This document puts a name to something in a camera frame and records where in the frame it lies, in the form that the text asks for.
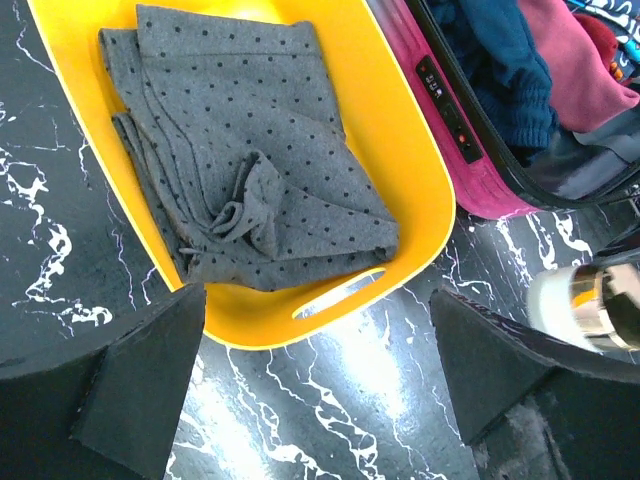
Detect pink ribbed garment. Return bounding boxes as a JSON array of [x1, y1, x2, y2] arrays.
[[518, 0, 639, 133]]

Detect black marble pattern mat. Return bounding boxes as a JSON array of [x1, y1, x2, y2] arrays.
[[1, 1, 639, 479]]

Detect grey polka dot cloth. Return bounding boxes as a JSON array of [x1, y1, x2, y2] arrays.
[[98, 4, 398, 292]]

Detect gold lidded cosmetic jar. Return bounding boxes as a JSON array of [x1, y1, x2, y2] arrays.
[[527, 263, 639, 353]]

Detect colourful patterned cloth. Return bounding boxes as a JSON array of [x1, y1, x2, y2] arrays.
[[566, 0, 639, 84]]

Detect orange plastic basket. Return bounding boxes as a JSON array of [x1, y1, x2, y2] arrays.
[[29, 1, 456, 351]]

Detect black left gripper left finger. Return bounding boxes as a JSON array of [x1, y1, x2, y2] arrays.
[[1, 285, 206, 479]]

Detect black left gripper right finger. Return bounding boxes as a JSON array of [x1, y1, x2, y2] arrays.
[[429, 288, 639, 479]]

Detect teal and pink kids suitcase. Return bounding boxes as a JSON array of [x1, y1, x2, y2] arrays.
[[370, 1, 639, 220]]

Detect red garment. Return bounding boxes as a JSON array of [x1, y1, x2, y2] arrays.
[[573, 13, 618, 69]]

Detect navy blue garment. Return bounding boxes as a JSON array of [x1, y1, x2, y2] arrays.
[[427, 0, 558, 166]]

